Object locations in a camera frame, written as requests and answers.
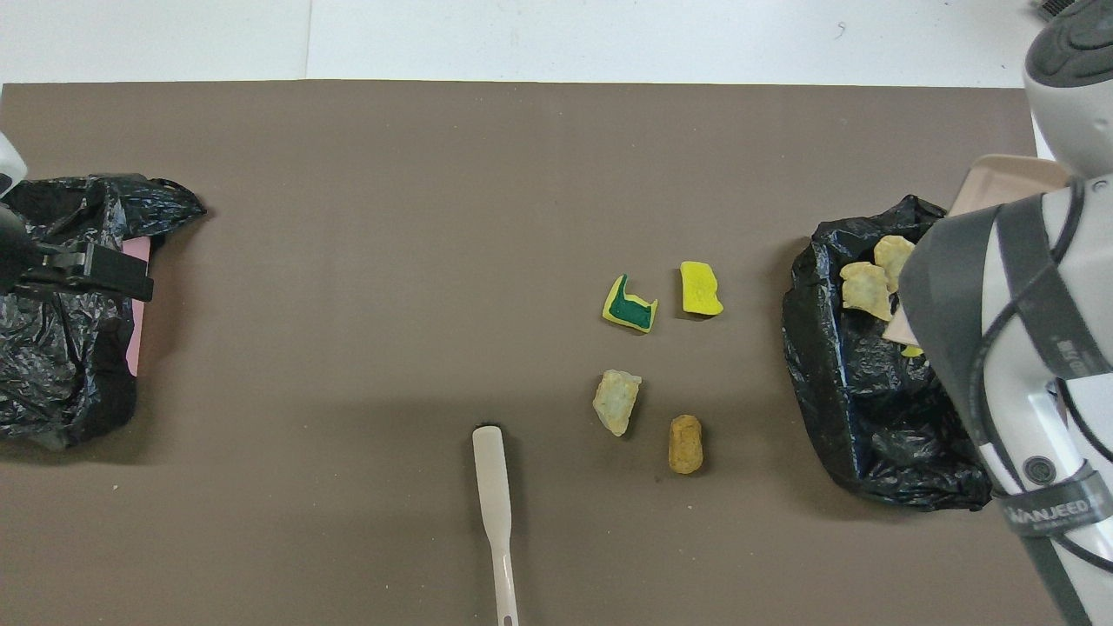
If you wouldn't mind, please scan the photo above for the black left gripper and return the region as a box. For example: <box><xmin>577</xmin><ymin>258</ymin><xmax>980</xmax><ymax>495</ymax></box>
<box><xmin>0</xmin><ymin>207</ymin><xmax>155</xmax><ymax>303</ymax></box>

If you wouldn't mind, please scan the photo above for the beige brush with black bristles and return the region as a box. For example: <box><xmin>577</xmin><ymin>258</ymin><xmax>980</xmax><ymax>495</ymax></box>
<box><xmin>472</xmin><ymin>424</ymin><xmax>520</xmax><ymax>626</ymax></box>

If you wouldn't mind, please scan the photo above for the yellow and green sponge piece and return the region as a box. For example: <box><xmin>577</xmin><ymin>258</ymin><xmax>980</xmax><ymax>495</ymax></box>
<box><xmin>602</xmin><ymin>274</ymin><xmax>659</xmax><ymax>333</ymax></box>

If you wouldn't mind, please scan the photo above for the pale beige sponge piece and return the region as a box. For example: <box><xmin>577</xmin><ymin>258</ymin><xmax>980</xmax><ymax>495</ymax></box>
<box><xmin>592</xmin><ymin>370</ymin><xmax>643</xmax><ymax>437</ymax></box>
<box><xmin>872</xmin><ymin>235</ymin><xmax>916</xmax><ymax>294</ymax></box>
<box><xmin>839</xmin><ymin>261</ymin><xmax>894</xmax><ymax>323</ymax></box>

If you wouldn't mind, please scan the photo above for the brown sponge piece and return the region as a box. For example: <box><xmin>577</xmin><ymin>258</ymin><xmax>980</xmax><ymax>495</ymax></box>
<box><xmin>668</xmin><ymin>415</ymin><xmax>704</xmax><ymax>476</ymax></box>

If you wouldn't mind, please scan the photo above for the beige plastic dustpan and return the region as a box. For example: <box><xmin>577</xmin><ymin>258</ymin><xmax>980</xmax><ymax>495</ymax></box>
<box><xmin>883</xmin><ymin>154</ymin><xmax>1075</xmax><ymax>344</ymax></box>

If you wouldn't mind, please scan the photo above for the pink bin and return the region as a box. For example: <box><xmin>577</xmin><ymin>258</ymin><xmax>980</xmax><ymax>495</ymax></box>
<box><xmin>122</xmin><ymin>236</ymin><xmax>153</xmax><ymax>376</ymax></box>

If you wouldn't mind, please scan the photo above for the black trash bag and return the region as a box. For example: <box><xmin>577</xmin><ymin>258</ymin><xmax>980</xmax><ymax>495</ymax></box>
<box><xmin>781</xmin><ymin>194</ymin><xmax>992</xmax><ymax>512</ymax></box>
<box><xmin>0</xmin><ymin>174</ymin><xmax>208</xmax><ymax>450</ymax></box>

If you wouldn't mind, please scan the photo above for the brown table mat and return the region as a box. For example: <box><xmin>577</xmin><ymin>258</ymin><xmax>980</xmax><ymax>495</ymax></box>
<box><xmin>0</xmin><ymin>81</ymin><xmax>1092</xmax><ymax>626</ymax></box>

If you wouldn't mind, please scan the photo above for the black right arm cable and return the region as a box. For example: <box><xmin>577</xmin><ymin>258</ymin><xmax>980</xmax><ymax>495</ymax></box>
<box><xmin>970</xmin><ymin>178</ymin><xmax>1113</xmax><ymax>575</ymax></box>

